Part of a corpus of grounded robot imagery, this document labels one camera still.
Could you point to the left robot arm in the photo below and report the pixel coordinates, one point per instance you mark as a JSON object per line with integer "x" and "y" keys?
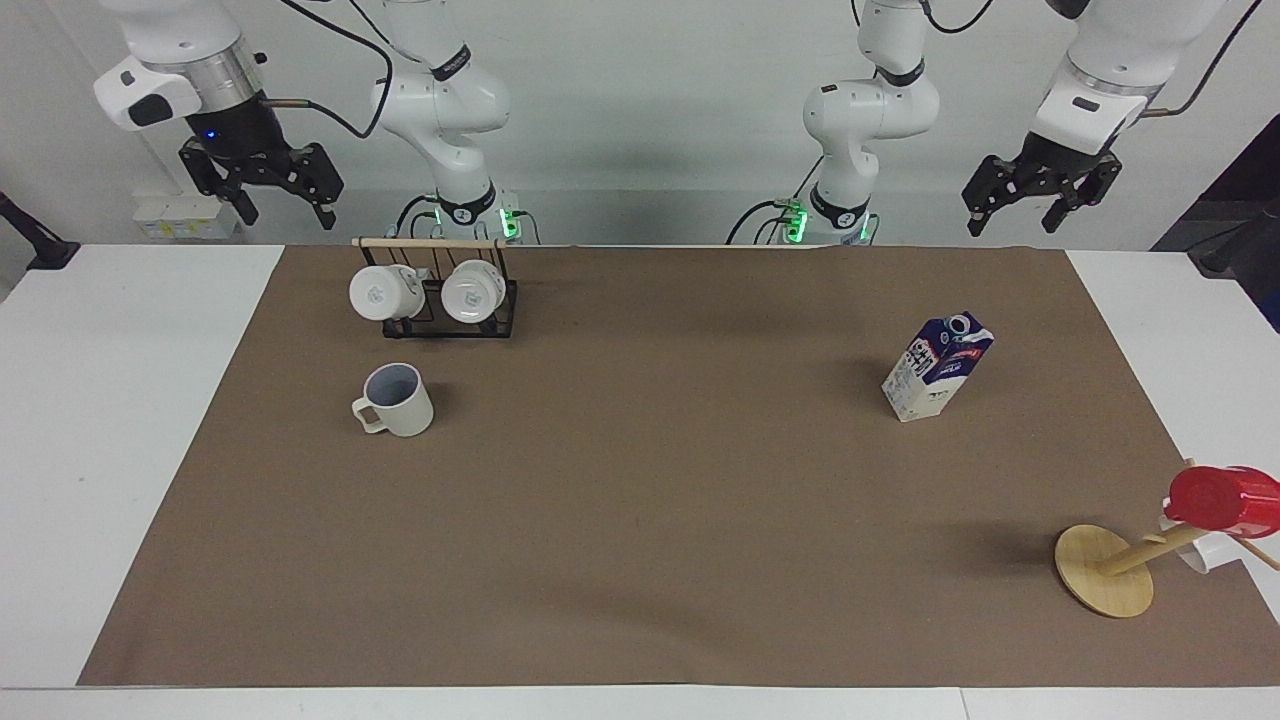
{"x": 865, "y": 110}

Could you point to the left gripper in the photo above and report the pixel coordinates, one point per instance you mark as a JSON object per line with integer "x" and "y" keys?
{"x": 1062, "y": 155}

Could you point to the white hanging cup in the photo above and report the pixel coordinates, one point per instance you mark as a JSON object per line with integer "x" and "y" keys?
{"x": 380, "y": 292}
{"x": 470, "y": 292}

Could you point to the black stand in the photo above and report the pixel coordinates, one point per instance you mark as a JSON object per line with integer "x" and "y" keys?
{"x": 1240, "y": 230}
{"x": 35, "y": 245}

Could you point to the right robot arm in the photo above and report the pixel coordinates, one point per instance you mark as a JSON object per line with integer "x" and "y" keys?
{"x": 440, "y": 100}

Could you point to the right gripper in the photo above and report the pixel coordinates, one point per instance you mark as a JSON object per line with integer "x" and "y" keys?
{"x": 240, "y": 128}

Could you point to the wooden cup tree stand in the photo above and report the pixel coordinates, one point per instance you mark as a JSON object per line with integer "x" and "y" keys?
{"x": 1100, "y": 570}

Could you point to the white socket box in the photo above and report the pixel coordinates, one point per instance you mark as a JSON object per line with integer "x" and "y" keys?
{"x": 185, "y": 218}

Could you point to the blue white milk carton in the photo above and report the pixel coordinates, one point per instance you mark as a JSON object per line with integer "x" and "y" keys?
{"x": 935, "y": 372}

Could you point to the grey-white mug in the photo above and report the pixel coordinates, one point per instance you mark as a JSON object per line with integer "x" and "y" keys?
{"x": 400, "y": 402}

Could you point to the red cup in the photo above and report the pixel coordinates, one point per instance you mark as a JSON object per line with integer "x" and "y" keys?
{"x": 1225, "y": 500}

